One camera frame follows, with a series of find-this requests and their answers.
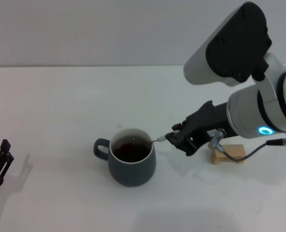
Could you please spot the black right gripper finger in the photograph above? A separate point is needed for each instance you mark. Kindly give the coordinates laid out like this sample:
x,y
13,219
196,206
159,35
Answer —
x,y
181,142
180,126

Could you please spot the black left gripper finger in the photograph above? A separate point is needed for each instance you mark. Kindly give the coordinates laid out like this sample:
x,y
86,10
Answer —
x,y
3,164

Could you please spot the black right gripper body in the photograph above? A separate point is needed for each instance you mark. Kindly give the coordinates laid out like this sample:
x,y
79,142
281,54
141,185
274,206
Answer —
x,y
205,123

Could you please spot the dark grey ceramic cup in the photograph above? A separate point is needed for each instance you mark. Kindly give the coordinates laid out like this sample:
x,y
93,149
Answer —
x,y
133,174

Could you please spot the notched wooden block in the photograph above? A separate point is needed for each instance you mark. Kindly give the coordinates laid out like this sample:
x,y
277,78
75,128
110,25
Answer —
x,y
234,151

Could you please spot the dark coffee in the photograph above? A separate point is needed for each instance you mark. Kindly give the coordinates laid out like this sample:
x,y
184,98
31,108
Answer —
x,y
131,152

